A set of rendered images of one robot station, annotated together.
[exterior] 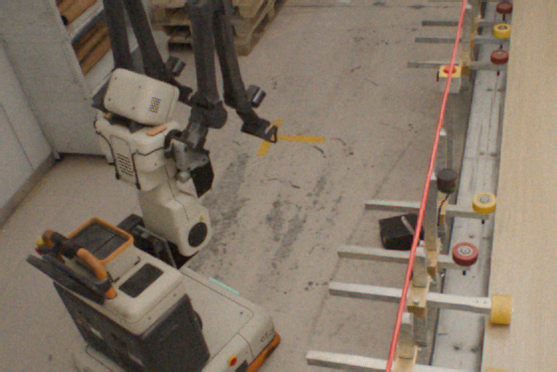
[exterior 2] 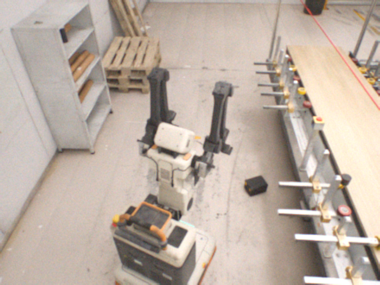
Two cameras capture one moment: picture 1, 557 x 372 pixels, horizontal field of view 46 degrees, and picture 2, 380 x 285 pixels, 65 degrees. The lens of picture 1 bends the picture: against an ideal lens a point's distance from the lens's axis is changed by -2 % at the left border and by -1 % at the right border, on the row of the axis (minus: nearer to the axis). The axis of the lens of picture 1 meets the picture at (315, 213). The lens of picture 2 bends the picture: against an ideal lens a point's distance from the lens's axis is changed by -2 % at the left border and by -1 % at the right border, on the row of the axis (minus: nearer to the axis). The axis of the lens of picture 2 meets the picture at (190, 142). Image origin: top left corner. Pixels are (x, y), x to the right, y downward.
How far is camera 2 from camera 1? 1.02 m
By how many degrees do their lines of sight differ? 12
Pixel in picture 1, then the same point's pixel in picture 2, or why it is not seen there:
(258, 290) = (192, 220)
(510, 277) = (371, 222)
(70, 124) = (70, 134)
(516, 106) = (328, 130)
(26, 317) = (66, 246)
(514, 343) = not seen: outside the picture
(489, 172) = (312, 160)
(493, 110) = (300, 127)
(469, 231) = not seen: hidden behind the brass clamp
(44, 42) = (62, 92)
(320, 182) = not seen: hidden behind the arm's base
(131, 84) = (174, 132)
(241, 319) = (202, 241)
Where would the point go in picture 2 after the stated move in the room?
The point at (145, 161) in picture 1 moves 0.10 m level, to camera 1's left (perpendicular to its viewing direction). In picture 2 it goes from (182, 173) to (166, 177)
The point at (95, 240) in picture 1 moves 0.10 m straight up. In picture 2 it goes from (148, 215) to (146, 206)
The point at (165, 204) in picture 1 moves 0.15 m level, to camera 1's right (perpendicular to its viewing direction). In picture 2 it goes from (180, 191) to (200, 186)
